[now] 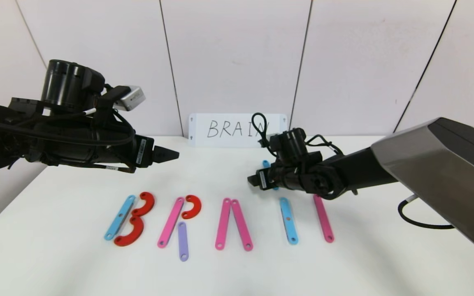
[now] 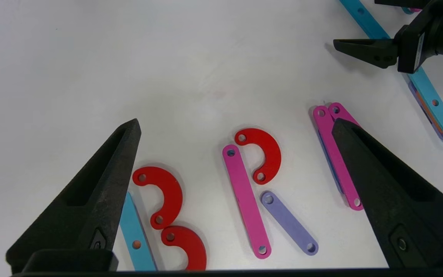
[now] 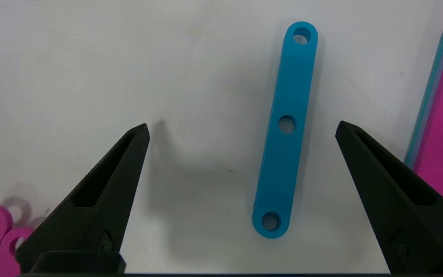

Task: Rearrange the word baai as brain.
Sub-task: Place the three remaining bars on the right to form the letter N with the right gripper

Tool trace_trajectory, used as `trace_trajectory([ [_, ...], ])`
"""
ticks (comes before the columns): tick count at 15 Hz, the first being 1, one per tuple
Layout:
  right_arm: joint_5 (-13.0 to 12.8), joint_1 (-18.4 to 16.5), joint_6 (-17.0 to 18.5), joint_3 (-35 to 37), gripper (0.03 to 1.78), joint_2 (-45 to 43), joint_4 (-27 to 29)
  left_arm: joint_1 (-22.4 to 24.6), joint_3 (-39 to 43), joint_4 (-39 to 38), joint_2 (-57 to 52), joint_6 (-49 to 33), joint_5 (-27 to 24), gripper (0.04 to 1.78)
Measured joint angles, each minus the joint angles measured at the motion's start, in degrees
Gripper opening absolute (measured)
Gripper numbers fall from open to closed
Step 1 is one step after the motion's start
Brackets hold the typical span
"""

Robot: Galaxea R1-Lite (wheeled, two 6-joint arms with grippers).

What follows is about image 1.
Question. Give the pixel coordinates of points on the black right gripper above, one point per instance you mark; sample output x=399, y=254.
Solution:
x=262, y=179

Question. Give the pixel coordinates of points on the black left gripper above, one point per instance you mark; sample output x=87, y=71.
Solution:
x=144, y=151

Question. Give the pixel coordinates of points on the blue bar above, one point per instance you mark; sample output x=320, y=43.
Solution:
x=266, y=163
x=291, y=230
x=119, y=218

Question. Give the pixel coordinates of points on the pink bar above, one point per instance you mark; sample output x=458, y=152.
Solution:
x=170, y=223
x=223, y=224
x=323, y=218
x=241, y=225

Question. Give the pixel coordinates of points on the short purple bar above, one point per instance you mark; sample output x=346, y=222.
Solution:
x=183, y=242

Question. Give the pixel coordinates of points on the white sign card BRAIN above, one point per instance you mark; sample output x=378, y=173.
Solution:
x=220, y=119

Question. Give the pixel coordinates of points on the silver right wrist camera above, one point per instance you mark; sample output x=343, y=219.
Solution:
x=263, y=143

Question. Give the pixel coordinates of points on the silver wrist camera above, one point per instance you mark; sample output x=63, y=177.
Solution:
x=133, y=98
x=263, y=143

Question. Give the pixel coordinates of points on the black right camera bracket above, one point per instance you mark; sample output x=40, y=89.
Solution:
x=276, y=146

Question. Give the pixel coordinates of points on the black camera bracket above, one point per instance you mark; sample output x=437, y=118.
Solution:
x=276, y=146
x=109, y=97

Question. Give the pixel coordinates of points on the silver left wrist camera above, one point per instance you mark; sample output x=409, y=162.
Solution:
x=133, y=98

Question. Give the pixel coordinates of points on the black left camera bracket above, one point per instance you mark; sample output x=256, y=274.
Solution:
x=109, y=97

